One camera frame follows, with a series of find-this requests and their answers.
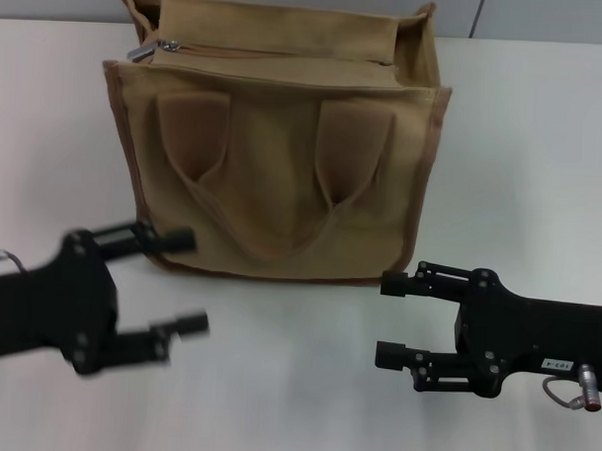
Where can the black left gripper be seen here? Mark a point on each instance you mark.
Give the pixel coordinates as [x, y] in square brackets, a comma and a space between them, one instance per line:
[36, 295]

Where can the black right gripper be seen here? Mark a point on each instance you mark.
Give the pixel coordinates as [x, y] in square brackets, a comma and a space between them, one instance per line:
[525, 332]

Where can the khaki canvas food bag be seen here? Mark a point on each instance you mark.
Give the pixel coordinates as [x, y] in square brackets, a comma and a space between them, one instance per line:
[282, 185]

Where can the silver metal zipper pull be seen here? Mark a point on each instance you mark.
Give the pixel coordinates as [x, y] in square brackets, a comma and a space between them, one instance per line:
[145, 50]

